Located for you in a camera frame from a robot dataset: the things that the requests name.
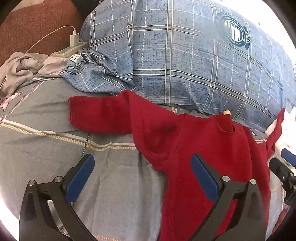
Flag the white cloth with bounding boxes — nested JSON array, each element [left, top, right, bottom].
[[265, 108, 296, 168]]

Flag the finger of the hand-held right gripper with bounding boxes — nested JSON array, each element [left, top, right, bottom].
[[269, 157, 296, 206], [281, 148, 296, 166]]

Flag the grey crumpled garment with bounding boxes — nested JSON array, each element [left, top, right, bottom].
[[0, 52, 70, 99]]

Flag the white charger cable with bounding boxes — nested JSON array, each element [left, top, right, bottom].
[[0, 25, 76, 91]]

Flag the red sweater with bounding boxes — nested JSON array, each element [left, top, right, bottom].
[[68, 90, 285, 241]]

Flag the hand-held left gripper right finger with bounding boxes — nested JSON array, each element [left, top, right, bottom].
[[187, 153, 268, 241]]

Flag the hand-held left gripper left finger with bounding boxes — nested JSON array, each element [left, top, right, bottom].
[[20, 153, 96, 241]]

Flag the white charger plug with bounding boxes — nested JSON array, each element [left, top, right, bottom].
[[70, 29, 80, 47]]

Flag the white power strip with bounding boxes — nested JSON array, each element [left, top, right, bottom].
[[51, 42, 90, 57]]

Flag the grey plaid bed sheet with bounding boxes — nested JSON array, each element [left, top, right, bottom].
[[0, 76, 288, 241]]

